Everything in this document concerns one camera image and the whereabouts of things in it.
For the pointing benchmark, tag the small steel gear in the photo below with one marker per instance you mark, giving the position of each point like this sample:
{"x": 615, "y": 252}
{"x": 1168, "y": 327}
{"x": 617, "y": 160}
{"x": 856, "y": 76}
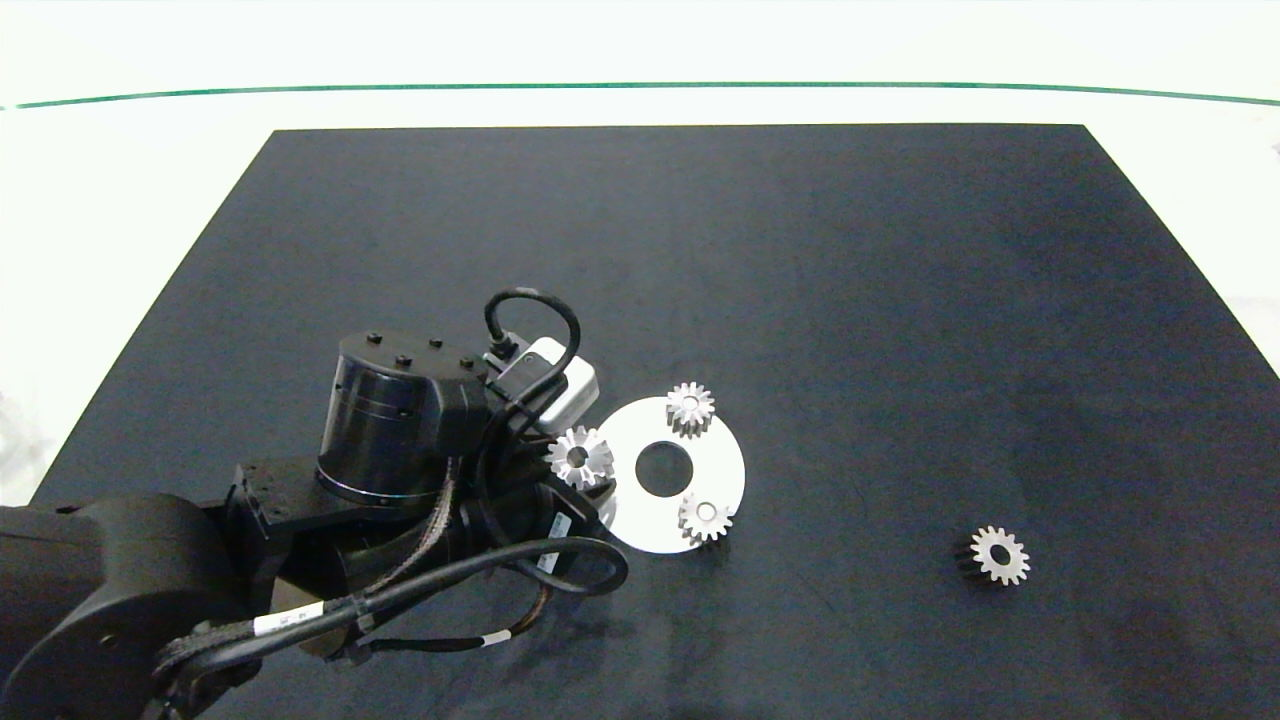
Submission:
{"x": 677, "y": 407}
{"x": 1014, "y": 558}
{"x": 693, "y": 520}

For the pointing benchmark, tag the large steel gear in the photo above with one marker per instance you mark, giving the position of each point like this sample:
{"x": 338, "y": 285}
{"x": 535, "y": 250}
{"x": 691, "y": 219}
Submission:
{"x": 598, "y": 455}

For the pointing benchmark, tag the round white plate with pins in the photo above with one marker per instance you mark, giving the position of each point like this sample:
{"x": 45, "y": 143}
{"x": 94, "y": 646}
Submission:
{"x": 720, "y": 460}

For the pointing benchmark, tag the boxy silver wrist camera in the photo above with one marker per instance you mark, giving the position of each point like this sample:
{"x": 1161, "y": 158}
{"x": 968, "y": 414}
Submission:
{"x": 570, "y": 385}

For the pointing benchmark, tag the dark mat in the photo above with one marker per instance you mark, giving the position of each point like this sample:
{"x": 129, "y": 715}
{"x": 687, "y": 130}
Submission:
{"x": 800, "y": 250}

